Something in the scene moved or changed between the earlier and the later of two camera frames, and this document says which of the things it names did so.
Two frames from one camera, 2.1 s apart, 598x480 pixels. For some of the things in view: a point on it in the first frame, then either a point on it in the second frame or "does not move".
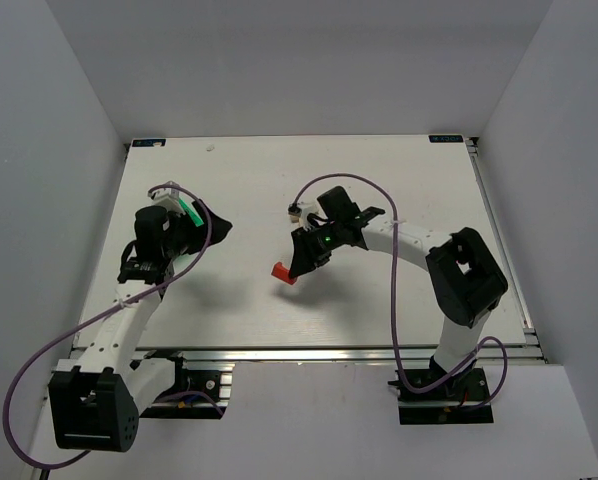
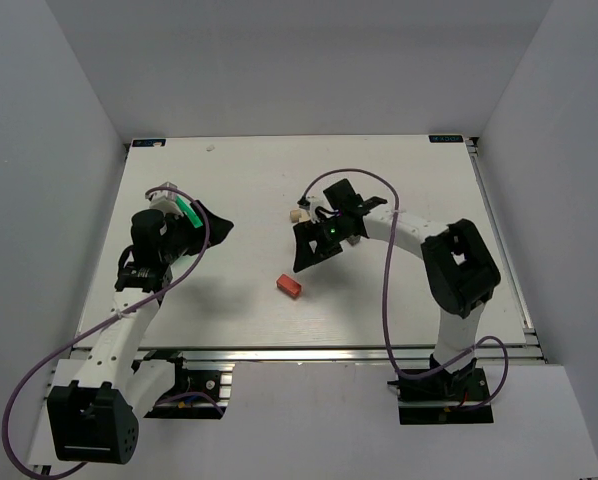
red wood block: (282, 273) -> (288, 285)
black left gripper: (190, 228) does not move
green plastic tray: (196, 219) does not move
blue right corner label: (446, 139) does not move
